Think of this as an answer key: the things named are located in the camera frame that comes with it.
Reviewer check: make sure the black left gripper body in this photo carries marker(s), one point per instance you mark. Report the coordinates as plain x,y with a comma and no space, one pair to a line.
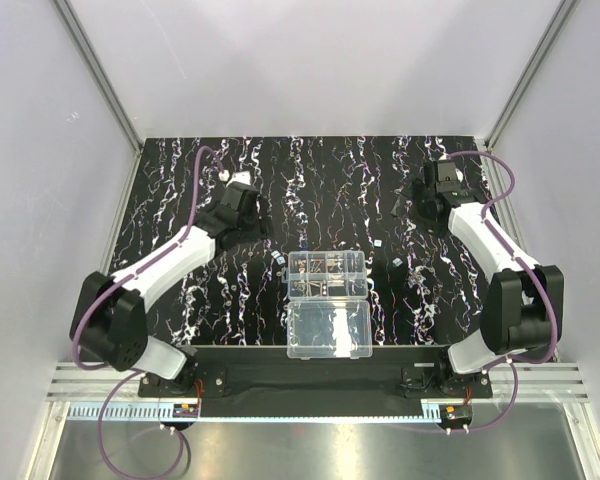
259,220

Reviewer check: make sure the aluminium frame profile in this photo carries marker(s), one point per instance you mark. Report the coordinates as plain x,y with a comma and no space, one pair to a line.
88,54

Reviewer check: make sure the clear plastic organizer box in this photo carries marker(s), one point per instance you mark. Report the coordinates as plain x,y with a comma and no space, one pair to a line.
328,313

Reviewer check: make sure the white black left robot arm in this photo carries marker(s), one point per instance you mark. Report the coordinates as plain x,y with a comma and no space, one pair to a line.
110,320

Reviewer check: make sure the grey cable duct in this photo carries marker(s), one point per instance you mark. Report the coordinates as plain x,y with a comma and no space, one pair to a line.
208,411

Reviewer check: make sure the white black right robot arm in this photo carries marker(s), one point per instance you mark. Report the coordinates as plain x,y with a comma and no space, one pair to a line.
521,318

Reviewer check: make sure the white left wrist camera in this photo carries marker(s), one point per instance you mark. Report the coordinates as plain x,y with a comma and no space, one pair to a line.
242,177

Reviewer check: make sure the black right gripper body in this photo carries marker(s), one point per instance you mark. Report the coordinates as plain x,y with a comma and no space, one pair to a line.
410,205

